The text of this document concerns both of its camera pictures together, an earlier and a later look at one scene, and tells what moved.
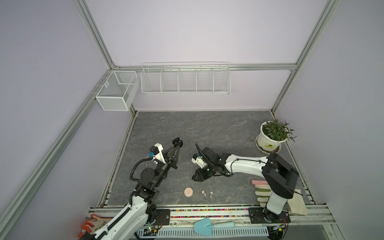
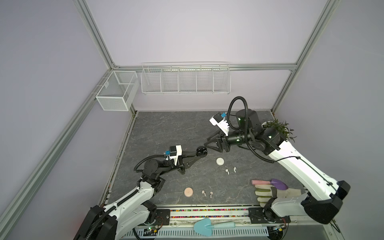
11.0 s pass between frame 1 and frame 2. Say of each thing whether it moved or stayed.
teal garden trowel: stayed
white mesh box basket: stayed
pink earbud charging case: stayed
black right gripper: moved
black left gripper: moved
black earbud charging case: moved
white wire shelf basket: stayed
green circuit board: stayed
